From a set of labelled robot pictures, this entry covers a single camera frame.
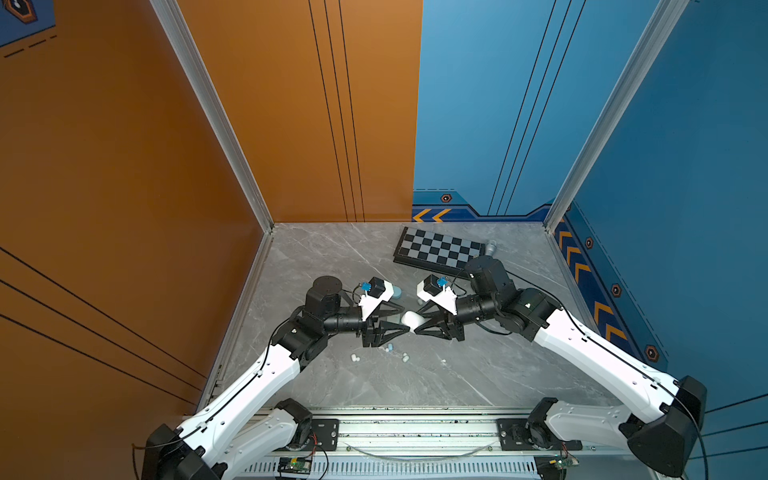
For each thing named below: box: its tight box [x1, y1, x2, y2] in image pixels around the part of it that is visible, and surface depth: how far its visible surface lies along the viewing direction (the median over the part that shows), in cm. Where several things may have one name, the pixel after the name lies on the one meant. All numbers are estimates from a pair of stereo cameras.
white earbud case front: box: [401, 310, 426, 332], surface depth 67 cm
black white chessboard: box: [393, 226, 487, 278], surface depth 111 cm
